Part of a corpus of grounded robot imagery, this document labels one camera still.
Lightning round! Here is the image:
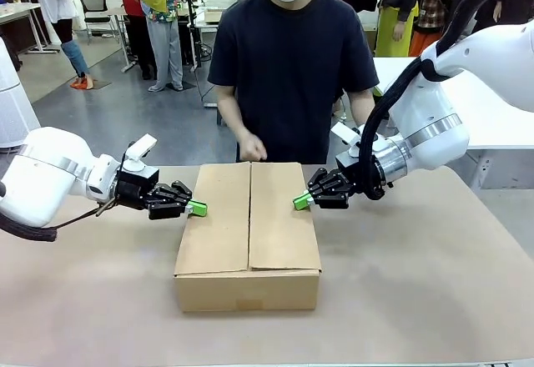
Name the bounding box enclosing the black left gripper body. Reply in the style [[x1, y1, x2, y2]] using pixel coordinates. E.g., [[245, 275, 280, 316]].
[[114, 165, 162, 210]]

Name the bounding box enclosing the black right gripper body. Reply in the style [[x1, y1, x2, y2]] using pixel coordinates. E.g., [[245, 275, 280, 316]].
[[336, 165, 365, 199]]

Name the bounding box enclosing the brown cardboard box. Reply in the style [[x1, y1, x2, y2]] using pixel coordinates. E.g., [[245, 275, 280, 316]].
[[173, 161, 323, 313]]

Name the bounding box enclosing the person's right forearm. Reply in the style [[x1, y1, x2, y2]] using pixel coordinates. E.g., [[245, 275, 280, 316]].
[[216, 83, 256, 141]]

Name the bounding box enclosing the person's left forearm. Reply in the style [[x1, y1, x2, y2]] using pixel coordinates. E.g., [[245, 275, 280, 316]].
[[347, 88, 379, 129]]

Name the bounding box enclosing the person's right hand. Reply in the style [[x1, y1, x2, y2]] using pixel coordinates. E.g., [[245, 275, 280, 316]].
[[236, 130, 269, 163]]

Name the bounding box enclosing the person torso dark t-shirt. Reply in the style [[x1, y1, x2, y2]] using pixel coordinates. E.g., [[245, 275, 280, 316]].
[[207, 0, 380, 166]]

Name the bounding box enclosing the bystander in yellow-green skirt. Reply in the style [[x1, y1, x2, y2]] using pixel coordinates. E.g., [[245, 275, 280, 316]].
[[376, 0, 423, 58]]

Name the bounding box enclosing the bystander in yellow jacket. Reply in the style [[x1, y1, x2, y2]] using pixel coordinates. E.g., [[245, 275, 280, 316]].
[[130, 0, 185, 93]]

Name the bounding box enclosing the bystander in red clothes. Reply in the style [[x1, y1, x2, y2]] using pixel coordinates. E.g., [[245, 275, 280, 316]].
[[113, 0, 154, 81]]

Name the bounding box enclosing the black stand pole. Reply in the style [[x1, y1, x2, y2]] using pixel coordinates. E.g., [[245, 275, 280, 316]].
[[183, 0, 219, 108]]

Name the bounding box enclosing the bystander in plaid and orange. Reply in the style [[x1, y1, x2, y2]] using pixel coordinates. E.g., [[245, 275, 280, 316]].
[[409, 0, 450, 58]]

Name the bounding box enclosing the black mesh office chair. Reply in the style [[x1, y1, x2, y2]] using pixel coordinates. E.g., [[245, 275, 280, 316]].
[[78, 0, 122, 46]]

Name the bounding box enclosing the bystander in white top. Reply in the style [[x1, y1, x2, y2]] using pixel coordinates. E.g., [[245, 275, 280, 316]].
[[29, 0, 96, 91]]

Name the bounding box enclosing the small background cardboard box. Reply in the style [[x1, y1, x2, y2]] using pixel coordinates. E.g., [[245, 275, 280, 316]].
[[203, 6, 229, 25]]

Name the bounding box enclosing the white background desk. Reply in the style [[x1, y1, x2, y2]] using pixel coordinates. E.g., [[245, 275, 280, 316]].
[[0, 2, 63, 56]]

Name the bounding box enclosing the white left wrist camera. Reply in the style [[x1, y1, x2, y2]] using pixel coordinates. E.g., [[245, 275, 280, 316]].
[[121, 133, 159, 172]]

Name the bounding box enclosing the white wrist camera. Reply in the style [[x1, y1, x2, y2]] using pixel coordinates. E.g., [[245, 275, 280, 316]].
[[331, 123, 365, 156], [121, 133, 159, 172]]

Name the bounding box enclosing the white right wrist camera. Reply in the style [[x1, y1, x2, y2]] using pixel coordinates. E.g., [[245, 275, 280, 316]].
[[331, 123, 365, 156]]

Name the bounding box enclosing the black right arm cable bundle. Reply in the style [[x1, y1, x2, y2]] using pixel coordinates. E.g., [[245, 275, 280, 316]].
[[359, 0, 521, 202]]

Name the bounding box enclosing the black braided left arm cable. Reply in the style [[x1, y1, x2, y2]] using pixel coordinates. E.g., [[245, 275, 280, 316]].
[[0, 181, 118, 244]]

